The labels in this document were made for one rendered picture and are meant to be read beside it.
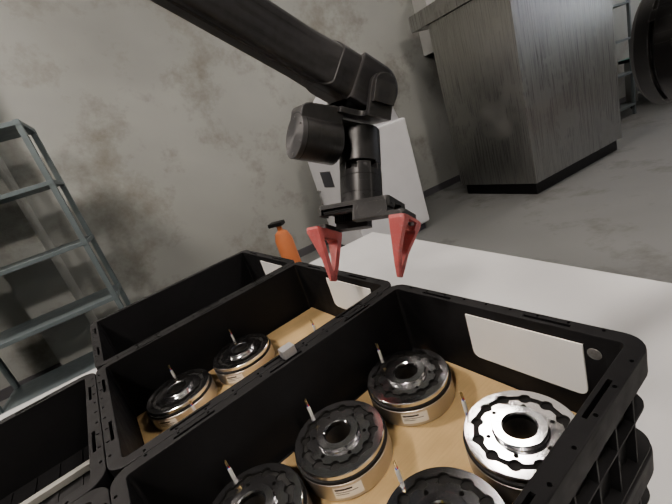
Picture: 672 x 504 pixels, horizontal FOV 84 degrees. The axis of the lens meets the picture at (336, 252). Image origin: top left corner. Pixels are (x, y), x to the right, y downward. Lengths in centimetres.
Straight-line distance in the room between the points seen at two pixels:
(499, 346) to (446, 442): 12
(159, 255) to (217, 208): 67
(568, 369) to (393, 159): 307
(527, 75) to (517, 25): 40
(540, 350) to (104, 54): 370
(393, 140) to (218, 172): 163
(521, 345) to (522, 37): 352
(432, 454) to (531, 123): 356
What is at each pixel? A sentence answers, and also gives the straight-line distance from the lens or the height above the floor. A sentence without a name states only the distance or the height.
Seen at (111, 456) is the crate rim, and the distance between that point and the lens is 49.
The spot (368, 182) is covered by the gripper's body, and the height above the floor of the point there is 109.
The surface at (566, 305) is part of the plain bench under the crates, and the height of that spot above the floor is 70.
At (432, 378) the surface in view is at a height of 86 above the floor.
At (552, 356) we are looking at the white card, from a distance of 44.
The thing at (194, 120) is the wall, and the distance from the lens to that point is 376.
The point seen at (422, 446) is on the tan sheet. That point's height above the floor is 83.
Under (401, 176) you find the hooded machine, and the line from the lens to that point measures 346.
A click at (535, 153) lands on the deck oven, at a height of 38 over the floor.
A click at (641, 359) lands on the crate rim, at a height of 93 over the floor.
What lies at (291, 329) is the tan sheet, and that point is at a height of 83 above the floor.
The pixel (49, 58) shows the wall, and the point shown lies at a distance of 384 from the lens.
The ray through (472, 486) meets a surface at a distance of 39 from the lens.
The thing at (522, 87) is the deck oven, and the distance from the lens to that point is 379.
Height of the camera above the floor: 117
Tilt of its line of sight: 18 degrees down
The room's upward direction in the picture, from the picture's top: 19 degrees counter-clockwise
